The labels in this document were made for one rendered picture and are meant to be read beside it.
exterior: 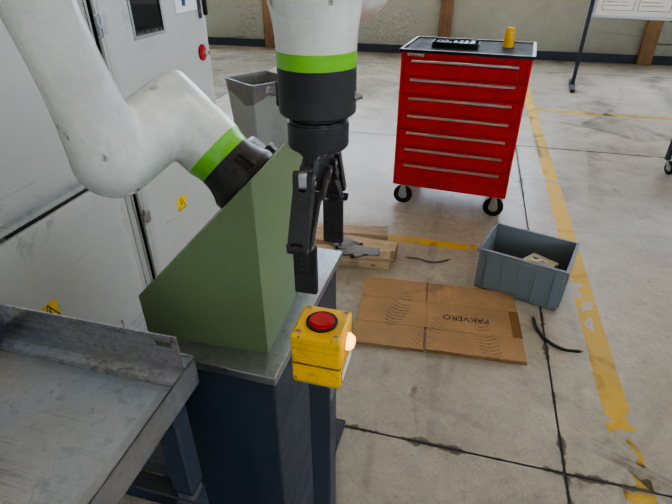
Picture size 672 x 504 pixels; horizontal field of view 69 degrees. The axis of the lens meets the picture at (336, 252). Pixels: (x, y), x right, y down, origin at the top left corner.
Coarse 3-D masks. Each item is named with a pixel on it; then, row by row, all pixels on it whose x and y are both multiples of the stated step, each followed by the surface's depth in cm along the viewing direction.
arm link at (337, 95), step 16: (288, 80) 53; (304, 80) 52; (320, 80) 52; (336, 80) 53; (352, 80) 55; (288, 96) 54; (304, 96) 53; (320, 96) 53; (336, 96) 54; (352, 96) 56; (288, 112) 55; (304, 112) 54; (320, 112) 54; (336, 112) 55; (352, 112) 57
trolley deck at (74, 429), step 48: (0, 384) 72; (48, 384) 72; (96, 384) 72; (144, 384) 72; (192, 384) 78; (0, 432) 65; (48, 432) 65; (96, 432) 65; (144, 432) 66; (0, 480) 59; (48, 480) 59; (96, 480) 59
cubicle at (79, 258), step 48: (0, 48) 109; (0, 96) 110; (0, 144) 112; (48, 144) 125; (0, 192) 114; (48, 192) 127; (0, 240) 117; (48, 240) 129; (96, 240) 147; (0, 288) 117; (48, 288) 132; (96, 288) 150; (144, 288) 178
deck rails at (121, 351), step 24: (0, 312) 78; (24, 312) 77; (48, 312) 76; (0, 336) 80; (24, 336) 80; (48, 336) 78; (72, 336) 77; (96, 336) 75; (120, 336) 74; (144, 336) 72; (168, 336) 71; (48, 360) 76; (72, 360) 76; (96, 360) 76; (120, 360) 76; (144, 360) 75; (168, 360) 74; (168, 384) 72
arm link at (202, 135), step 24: (168, 72) 87; (144, 96) 83; (168, 96) 85; (192, 96) 88; (168, 120) 83; (192, 120) 87; (216, 120) 89; (192, 144) 88; (216, 144) 88; (192, 168) 91
